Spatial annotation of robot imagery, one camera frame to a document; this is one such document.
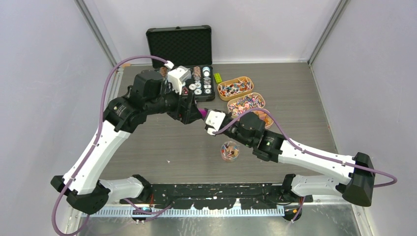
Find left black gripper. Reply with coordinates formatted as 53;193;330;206
146;80;203;123

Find magenta plastic scoop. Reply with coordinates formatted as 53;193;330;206
199;109;207;117

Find clear round plastic jar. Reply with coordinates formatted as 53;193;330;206
220;141;239;162

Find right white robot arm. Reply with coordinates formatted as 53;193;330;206
221;112;375;207

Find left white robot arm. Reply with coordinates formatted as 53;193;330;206
51;66;202;215

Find pink tray popsicle candies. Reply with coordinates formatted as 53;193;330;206
253;111;274;129

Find beige tray swirl lollipops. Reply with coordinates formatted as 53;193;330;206
227;92;266;118

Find orange tray with lollipops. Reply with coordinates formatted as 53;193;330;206
217;76;254;101

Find yellow-green small block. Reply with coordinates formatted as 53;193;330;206
213;73;222;84

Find black poker chip case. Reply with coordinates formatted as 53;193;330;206
146;25;216;102

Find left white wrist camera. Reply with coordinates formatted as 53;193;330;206
167;65;191;95

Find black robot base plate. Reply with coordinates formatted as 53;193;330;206
129;183;301;210

